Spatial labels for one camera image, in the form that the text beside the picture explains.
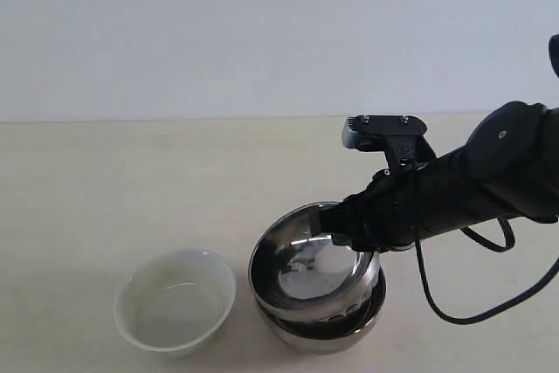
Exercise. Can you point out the ribbed steel bowl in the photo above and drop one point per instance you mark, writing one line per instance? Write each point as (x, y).
(330, 336)

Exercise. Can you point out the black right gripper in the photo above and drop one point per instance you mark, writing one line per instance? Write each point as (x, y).
(394, 210)

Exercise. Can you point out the stainless steel bowl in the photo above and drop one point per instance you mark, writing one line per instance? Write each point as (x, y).
(299, 276)

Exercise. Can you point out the white ceramic bowl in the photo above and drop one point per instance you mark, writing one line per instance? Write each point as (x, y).
(175, 304)

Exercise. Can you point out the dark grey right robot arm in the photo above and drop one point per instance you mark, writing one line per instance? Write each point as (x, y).
(508, 168)

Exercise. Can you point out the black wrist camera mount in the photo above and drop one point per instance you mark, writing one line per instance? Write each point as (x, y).
(399, 137)

